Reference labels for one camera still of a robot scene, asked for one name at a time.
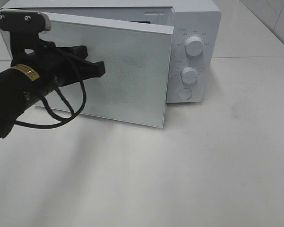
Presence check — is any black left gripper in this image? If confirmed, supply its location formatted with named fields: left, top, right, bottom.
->
left=10, top=32, right=106, bottom=87

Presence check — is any white microwave knob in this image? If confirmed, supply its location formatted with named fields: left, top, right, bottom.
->
left=180, top=67, right=198, bottom=84
left=184, top=35, right=204, bottom=56

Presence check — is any round white door-release button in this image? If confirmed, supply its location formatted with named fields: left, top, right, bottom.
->
left=177, top=88, right=192, bottom=101

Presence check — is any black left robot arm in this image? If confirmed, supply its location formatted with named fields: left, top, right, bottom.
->
left=0, top=32, right=105, bottom=139

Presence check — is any white microwave oven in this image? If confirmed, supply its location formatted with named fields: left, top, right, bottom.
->
left=3, top=0, right=222, bottom=103

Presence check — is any black left camera cable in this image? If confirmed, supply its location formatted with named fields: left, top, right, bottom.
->
left=15, top=47, right=87, bottom=130

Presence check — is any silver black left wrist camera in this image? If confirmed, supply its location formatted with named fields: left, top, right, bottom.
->
left=0, top=11, right=51, bottom=34

